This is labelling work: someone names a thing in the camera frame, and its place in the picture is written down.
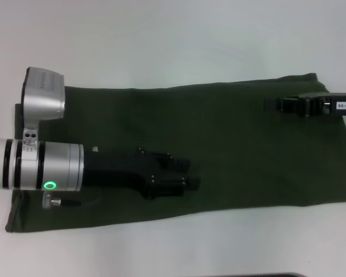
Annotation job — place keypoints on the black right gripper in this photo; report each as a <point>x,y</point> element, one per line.
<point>334,104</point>

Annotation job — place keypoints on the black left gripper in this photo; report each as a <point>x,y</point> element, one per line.
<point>118,170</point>

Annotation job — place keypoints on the dark green printed t-shirt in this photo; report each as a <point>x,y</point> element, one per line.
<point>219,144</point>

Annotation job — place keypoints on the dark grey robot base edge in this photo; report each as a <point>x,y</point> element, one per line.
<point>276,275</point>

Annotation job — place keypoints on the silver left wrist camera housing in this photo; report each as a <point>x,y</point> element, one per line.
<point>44,92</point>

